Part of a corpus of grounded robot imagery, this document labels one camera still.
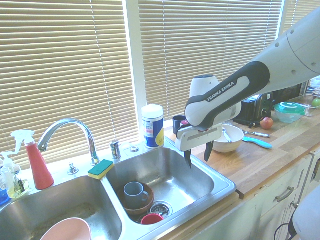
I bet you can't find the brown wooden bowl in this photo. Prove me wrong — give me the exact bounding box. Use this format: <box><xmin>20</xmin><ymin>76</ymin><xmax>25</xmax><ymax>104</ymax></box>
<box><xmin>117</xmin><ymin>182</ymin><xmax>155</xmax><ymax>217</ymax></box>

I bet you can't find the white wipes canister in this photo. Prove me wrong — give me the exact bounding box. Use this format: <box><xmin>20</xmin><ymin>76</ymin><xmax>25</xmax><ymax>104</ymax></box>
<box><xmin>141</xmin><ymin>104</ymin><xmax>165</xmax><ymax>150</ymax></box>

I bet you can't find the teal handled utensil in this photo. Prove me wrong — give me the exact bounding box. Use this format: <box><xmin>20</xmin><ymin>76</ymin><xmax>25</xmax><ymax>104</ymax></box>
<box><xmin>241</xmin><ymin>136</ymin><xmax>273</xmax><ymax>150</ymax></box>

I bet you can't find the red cup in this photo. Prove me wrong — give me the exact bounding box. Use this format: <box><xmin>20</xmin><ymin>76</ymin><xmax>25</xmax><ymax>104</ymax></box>
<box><xmin>140</xmin><ymin>213</ymin><xmax>165</xmax><ymax>225</ymax></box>

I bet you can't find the black and silver toaster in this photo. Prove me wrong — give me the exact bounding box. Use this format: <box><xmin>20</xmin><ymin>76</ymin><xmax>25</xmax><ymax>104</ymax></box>
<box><xmin>233</xmin><ymin>92</ymin><xmax>275</xmax><ymax>126</ymax></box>

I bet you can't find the narrow beige window blind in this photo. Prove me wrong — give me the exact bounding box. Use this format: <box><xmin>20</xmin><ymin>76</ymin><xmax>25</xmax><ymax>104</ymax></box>
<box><xmin>282</xmin><ymin>0</ymin><xmax>320</xmax><ymax>35</ymax></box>

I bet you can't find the black cup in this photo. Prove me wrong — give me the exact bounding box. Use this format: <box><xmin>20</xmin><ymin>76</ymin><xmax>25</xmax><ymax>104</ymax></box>
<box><xmin>172</xmin><ymin>115</ymin><xmax>187</xmax><ymax>131</ymax></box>

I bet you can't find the metal drain strainer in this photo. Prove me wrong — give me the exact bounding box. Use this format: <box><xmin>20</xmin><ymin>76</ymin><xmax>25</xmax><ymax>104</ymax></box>
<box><xmin>149</xmin><ymin>201</ymin><xmax>174</xmax><ymax>217</ymax></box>

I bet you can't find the stainless steel double sink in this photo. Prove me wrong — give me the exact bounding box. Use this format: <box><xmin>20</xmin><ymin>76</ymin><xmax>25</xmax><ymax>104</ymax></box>
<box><xmin>0</xmin><ymin>139</ymin><xmax>237</xmax><ymax>240</ymax></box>

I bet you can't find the grey mug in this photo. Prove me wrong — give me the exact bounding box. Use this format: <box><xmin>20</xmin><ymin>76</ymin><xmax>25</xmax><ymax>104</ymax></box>
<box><xmin>123</xmin><ymin>182</ymin><xmax>150</xmax><ymax>209</ymax></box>

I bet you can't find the white ceramic bowl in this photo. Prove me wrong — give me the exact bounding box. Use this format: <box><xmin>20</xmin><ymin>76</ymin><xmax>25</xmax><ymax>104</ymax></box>
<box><xmin>211</xmin><ymin>124</ymin><xmax>245</xmax><ymax>154</ymax></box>

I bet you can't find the brass drawer handle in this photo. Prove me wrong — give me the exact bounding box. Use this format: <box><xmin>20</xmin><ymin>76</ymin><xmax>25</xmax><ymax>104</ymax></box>
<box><xmin>275</xmin><ymin>186</ymin><xmax>295</xmax><ymax>203</ymax></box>

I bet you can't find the wide beige window blind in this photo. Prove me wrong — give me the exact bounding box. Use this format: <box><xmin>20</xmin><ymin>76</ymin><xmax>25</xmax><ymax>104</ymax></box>
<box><xmin>0</xmin><ymin>0</ymin><xmax>133</xmax><ymax>171</ymax></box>
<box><xmin>137</xmin><ymin>0</ymin><xmax>283</xmax><ymax>120</ymax></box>

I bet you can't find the pink bowl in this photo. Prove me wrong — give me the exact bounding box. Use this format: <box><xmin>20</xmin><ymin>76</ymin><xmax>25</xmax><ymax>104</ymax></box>
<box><xmin>39</xmin><ymin>217</ymin><xmax>92</xmax><ymax>240</ymax></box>

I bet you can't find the clear yellow soap bottle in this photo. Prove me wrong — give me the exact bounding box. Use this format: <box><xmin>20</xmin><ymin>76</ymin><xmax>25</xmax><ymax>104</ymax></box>
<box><xmin>0</xmin><ymin>151</ymin><xmax>30</xmax><ymax>200</ymax></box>

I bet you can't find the yellow and green sponge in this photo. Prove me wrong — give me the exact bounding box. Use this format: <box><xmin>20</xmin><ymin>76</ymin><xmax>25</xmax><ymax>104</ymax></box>
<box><xmin>87</xmin><ymin>159</ymin><xmax>115</xmax><ymax>180</ymax></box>

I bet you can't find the chrome sink sprayer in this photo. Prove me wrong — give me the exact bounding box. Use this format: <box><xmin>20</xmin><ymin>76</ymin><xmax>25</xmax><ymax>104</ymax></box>
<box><xmin>110</xmin><ymin>139</ymin><xmax>123</xmax><ymax>160</ymax></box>

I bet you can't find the clear plastic box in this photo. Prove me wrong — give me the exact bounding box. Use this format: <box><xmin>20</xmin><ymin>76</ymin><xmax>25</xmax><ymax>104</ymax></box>
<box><xmin>296</xmin><ymin>93</ymin><xmax>320</xmax><ymax>118</ymax></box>

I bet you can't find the chrome faucet knob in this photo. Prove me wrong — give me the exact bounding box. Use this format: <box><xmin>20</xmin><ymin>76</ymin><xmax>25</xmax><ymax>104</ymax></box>
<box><xmin>67</xmin><ymin>161</ymin><xmax>80</xmax><ymax>175</ymax></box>

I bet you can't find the plastic container with green lid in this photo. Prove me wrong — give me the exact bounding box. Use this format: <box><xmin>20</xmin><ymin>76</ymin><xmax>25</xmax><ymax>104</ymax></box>
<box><xmin>273</xmin><ymin>101</ymin><xmax>306</xmax><ymax>124</ymax></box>

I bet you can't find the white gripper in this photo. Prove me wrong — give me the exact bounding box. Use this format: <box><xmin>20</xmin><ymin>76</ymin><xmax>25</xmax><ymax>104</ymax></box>
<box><xmin>174</xmin><ymin>124</ymin><xmax>224</xmax><ymax>169</ymax></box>

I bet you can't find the red spray bottle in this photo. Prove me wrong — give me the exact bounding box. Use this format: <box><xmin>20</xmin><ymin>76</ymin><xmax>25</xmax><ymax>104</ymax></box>
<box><xmin>10</xmin><ymin>129</ymin><xmax>55</xmax><ymax>191</ymax></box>

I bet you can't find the blue soap bottle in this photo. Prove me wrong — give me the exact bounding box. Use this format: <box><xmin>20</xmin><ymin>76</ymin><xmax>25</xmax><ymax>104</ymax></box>
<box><xmin>0</xmin><ymin>159</ymin><xmax>11</xmax><ymax>206</ymax></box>

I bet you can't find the black floor cable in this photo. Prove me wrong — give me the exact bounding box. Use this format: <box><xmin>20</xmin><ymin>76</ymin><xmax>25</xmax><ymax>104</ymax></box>
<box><xmin>273</xmin><ymin>219</ymin><xmax>300</xmax><ymax>240</ymax></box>

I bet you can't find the chrome kitchen faucet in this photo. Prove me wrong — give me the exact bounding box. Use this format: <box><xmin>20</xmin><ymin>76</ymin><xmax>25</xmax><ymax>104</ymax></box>
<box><xmin>37</xmin><ymin>118</ymin><xmax>101</xmax><ymax>166</ymax></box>

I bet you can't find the silver peeler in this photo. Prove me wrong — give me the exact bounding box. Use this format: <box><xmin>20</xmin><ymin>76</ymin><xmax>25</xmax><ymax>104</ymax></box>
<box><xmin>241</xmin><ymin>129</ymin><xmax>271</xmax><ymax>139</ymax></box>

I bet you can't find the cream kitchen cabinet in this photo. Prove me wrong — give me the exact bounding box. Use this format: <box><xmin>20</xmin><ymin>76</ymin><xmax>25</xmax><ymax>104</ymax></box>
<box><xmin>234</xmin><ymin>147</ymin><xmax>320</xmax><ymax>240</ymax></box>

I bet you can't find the red apple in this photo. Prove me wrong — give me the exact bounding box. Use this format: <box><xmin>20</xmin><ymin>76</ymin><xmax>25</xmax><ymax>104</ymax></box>
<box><xmin>259</xmin><ymin>116</ymin><xmax>274</xmax><ymax>130</ymax></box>

